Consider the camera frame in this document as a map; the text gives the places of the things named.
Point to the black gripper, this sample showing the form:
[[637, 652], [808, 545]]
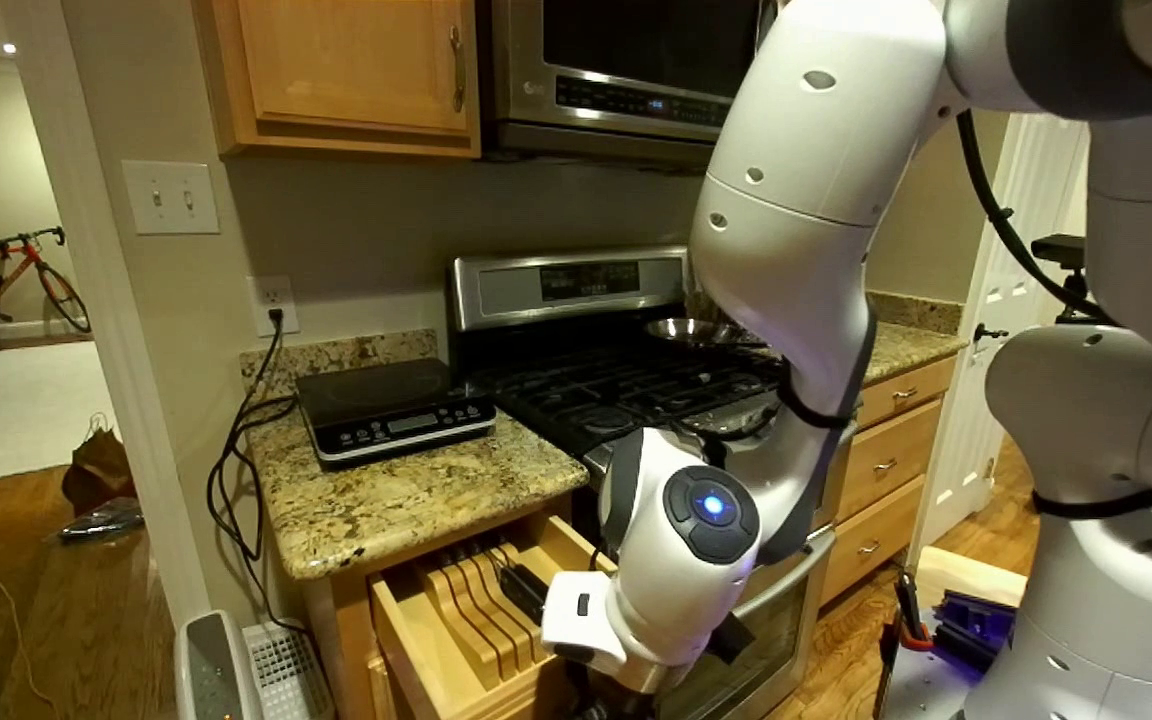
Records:
[[601, 688]]

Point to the wooden cabinet drawer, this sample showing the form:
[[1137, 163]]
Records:
[[401, 643]]

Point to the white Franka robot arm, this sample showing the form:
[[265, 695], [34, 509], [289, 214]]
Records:
[[802, 203]]

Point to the wooden drawer with knob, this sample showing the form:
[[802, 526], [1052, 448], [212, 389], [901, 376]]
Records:
[[908, 389], [887, 463], [868, 540]]

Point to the wooden knife insert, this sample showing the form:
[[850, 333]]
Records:
[[476, 614]]

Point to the granite topped wooden base cabinet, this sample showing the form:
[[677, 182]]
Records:
[[401, 493], [901, 347]]

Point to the white vented panel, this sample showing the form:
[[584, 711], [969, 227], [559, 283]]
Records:
[[285, 674]]

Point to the stainless steel frying pan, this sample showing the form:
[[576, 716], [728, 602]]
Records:
[[682, 329]]

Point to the black induction cooktop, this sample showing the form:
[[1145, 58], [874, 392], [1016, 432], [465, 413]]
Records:
[[379, 392]]

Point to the blue clamp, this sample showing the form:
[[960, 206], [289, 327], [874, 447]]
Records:
[[978, 630]]

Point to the light wooden board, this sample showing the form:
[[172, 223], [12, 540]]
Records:
[[969, 575]]

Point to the white space heater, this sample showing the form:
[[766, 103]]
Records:
[[212, 665]]

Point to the stainless steel gas stove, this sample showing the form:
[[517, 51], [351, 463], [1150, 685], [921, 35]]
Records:
[[563, 287]]

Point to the white panel door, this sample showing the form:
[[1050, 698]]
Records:
[[991, 403]]

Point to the brown paper bag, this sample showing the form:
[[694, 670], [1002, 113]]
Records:
[[97, 475]]

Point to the stainless steel microwave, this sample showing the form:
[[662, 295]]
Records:
[[601, 80]]

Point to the orange bicycle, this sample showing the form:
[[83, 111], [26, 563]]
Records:
[[18, 257]]

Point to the white wall outlet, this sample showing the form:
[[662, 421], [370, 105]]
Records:
[[265, 288]]

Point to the black camera on stand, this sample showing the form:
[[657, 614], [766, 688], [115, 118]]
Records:
[[1061, 255]]

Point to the white light switch plate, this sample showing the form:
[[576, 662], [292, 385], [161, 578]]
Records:
[[170, 196]]

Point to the wooden wall cabinet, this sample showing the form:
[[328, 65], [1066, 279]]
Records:
[[336, 65]]

